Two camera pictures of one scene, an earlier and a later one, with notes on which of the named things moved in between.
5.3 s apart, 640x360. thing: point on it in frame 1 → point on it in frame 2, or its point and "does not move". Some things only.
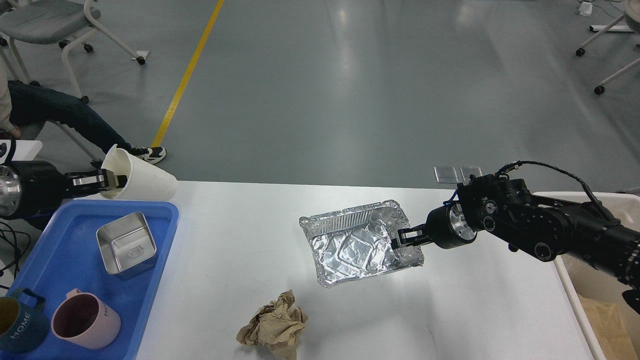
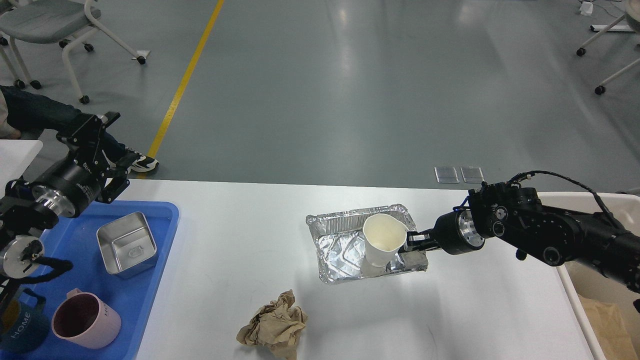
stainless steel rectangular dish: x=127 y=246 does not move
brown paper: x=276 y=325 does not move
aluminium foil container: x=354 y=243 does not move
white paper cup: x=145 y=182 → x=384 y=235
